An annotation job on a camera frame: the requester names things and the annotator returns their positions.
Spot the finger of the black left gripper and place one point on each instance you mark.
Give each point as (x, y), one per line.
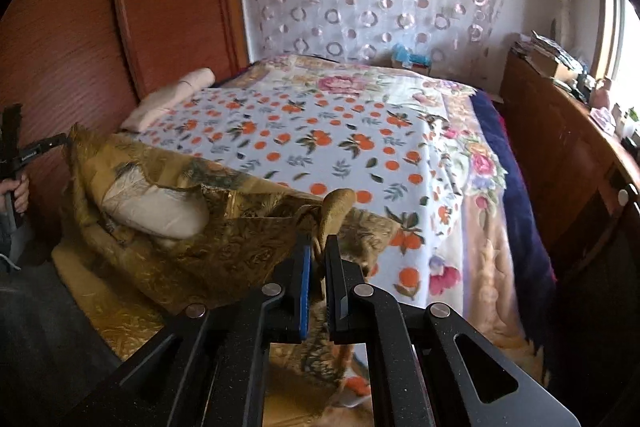
(43, 146)

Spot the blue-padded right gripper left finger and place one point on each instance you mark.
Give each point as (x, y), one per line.
(207, 367)

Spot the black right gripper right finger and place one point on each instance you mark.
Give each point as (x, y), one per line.
(430, 367)

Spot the golden brown patterned garment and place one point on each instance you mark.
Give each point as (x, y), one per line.
(148, 232)

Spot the person's left hand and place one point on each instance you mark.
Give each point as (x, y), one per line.
(18, 189)

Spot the pale pink pillow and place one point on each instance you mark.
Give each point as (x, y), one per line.
(160, 102)

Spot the pink floral quilt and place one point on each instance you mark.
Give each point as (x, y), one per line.
(488, 280)

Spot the red-brown louvered wooden wardrobe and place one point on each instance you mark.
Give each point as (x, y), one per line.
(91, 62)

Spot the dark blue blanket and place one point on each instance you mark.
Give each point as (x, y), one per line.
(533, 273)

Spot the long wooden side cabinet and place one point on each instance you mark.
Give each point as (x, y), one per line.
(576, 176)

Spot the teal item on box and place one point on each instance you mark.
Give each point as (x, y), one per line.
(403, 58)

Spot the small bottles on cabinet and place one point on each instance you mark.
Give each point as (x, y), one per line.
(626, 122)

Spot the pink figurine on cabinet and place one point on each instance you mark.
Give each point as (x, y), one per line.
(600, 95)

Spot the stack of papers and boxes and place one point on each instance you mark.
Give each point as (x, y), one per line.
(547, 57)

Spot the window with wooden frame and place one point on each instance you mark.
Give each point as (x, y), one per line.
(617, 51)

